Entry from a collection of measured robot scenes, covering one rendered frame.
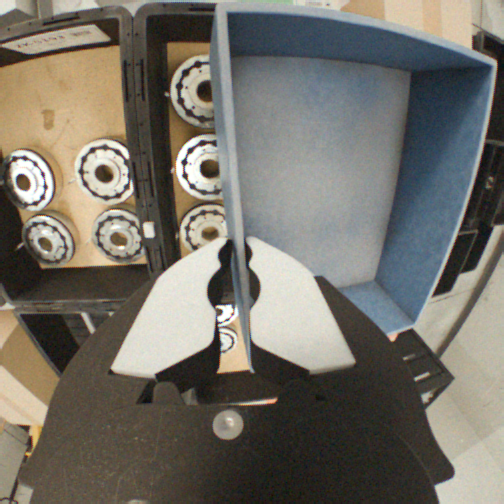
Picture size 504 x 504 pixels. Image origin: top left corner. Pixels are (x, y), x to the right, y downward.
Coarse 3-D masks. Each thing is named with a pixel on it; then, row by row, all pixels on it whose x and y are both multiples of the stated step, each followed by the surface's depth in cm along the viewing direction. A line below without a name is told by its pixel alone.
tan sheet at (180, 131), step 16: (176, 48) 28; (192, 48) 28; (208, 48) 28; (176, 64) 29; (208, 96) 32; (176, 128) 33; (192, 128) 34; (176, 144) 35; (208, 160) 37; (176, 176) 37; (176, 192) 38; (176, 208) 40
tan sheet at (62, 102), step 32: (32, 64) 24; (64, 64) 25; (96, 64) 26; (0, 96) 24; (32, 96) 26; (64, 96) 27; (96, 96) 29; (0, 128) 26; (32, 128) 28; (64, 128) 30; (96, 128) 31; (64, 160) 32; (64, 192) 34; (96, 256) 41
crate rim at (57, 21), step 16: (48, 16) 16; (64, 16) 16; (80, 16) 17; (96, 16) 17; (112, 16) 18; (128, 16) 18; (0, 32) 15; (16, 32) 15; (32, 32) 16; (128, 32) 19; (128, 48) 20; (128, 64) 21; (128, 80) 21; (128, 96) 23; (128, 112) 23; (128, 128) 24; (128, 144) 25; (144, 192) 28; (144, 208) 29; (144, 240) 31; (0, 288) 30; (16, 304) 32; (32, 304) 32; (48, 304) 33; (64, 304) 34; (80, 304) 34; (96, 304) 35; (112, 304) 35
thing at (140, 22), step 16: (144, 16) 18; (160, 16) 19; (176, 16) 19; (192, 16) 20; (208, 16) 20; (144, 32) 19; (144, 48) 20; (144, 64) 21; (144, 80) 22; (144, 96) 24; (144, 112) 23; (144, 128) 24; (144, 144) 25; (144, 160) 26; (144, 176) 27; (160, 224) 30; (160, 240) 32; (160, 256) 33; (160, 272) 34
